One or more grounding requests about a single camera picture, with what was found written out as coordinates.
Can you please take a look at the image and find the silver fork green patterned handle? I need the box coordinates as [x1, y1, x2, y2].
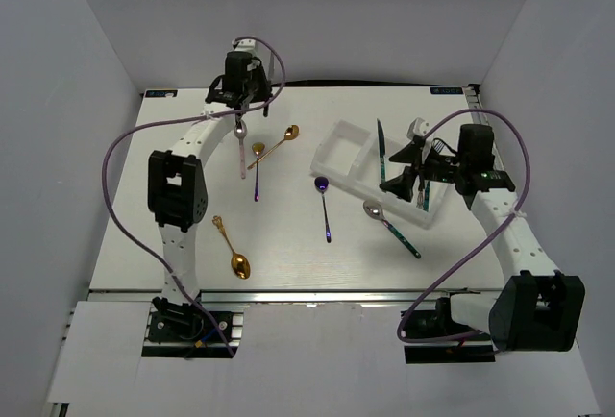
[423, 181, 431, 212]

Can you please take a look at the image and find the ornate gold spoon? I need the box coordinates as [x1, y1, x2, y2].
[212, 215, 251, 280]

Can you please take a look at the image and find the purple cable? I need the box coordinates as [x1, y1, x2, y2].
[101, 36, 287, 358]
[396, 108, 530, 354]

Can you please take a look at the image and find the blue label sticker right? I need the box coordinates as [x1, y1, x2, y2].
[430, 86, 464, 95]

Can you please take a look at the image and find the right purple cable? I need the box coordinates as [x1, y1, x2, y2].
[396, 108, 530, 354]

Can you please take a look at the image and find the silver spoon pink handle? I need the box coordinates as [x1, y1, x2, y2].
[234, 117, 247, 180]

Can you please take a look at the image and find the blue label sticker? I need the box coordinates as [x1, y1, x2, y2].
[430, 86, 464, 95]
[143, 89, 178, 98]

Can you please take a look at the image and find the long gold spoon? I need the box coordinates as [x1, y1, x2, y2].
[247, 125, 300, 170]

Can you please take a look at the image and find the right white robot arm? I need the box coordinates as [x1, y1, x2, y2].
[381, 118, 585, 352]

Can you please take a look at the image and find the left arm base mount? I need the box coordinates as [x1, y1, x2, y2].
[141, 297, 238, 360]

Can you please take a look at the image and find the gold bowl purple handle spoon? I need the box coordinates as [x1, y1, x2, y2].
[252, 142, 265, 202]

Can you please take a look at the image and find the blue label sticker left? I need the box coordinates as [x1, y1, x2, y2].
[143, 89, 178, 98]

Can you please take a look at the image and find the silver knife green patterned handle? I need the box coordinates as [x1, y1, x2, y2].
[377, 119, 386, 184]

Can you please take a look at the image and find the silver spoon green patterned handle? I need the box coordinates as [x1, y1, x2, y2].
[362, 200, 422, 259]

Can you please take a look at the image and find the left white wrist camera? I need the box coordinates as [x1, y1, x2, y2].
[232, 38, 258, 56]

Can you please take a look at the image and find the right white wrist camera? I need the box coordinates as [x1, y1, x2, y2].
[406, 117, 430, 140]

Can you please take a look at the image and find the dark blue purple spoon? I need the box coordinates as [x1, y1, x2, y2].
[314, 176, 332, 243]

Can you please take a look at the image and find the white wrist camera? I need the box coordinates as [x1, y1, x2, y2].
[406, 117, 430, 140]
[232, 38, 258, 56]

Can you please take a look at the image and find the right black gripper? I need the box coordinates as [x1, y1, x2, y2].
[379, 141, 466, 202]

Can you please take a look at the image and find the white three-compartment tray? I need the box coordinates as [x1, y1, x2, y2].
[310, 119, 450, 229]

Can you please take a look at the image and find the aluminium rail right side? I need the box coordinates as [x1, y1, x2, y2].
[463, 84, 505, 168]

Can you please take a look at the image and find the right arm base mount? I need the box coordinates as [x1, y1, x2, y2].
[402, 297, 496, 365]

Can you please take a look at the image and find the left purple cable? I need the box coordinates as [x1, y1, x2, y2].
[101, 36, 287, 358]

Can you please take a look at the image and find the blue metallic fork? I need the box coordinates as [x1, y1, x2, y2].
[431, 140, 448, 153]

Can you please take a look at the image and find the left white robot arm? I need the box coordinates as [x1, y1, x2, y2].
[147, 39, 272, 305]

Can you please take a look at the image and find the silver knife dark patterned handle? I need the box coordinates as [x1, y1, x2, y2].
[267, 52, 276, 86]

